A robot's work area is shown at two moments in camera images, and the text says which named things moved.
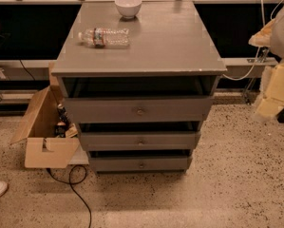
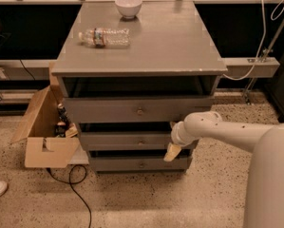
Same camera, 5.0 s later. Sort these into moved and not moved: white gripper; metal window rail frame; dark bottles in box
Moved: white gripper
Not moved: dark bottles in box; metal window rail frame
